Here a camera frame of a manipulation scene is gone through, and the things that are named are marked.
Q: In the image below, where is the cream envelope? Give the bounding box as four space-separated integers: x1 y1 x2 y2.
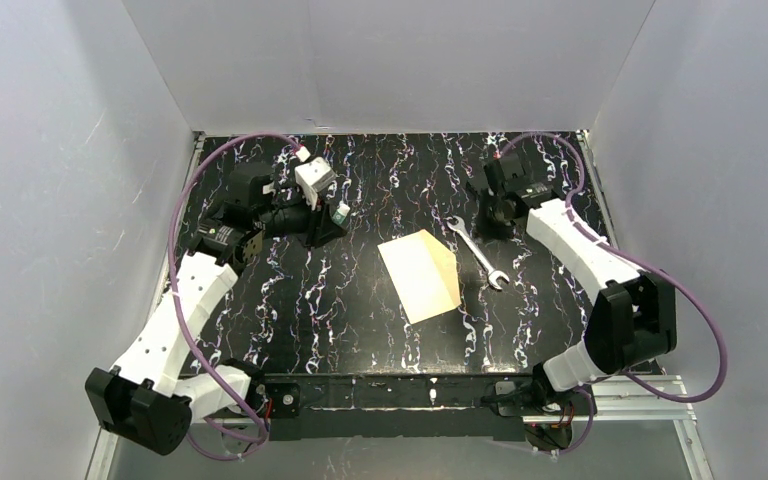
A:
378 229 462 325

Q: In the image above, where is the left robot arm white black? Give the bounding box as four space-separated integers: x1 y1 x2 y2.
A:
85 157 350 455

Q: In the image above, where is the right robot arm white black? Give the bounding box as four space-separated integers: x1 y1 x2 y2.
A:
476 155 677 399

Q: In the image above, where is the silver wrench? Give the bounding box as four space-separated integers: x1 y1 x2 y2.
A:
446 216 510 291

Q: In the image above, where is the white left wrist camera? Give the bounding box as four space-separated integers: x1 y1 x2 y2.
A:
295 157 336 203

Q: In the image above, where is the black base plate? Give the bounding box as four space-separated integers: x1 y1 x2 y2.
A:
201 374 597 442

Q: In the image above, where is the aluminium front rail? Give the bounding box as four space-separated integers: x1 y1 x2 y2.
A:
100 377 698 425

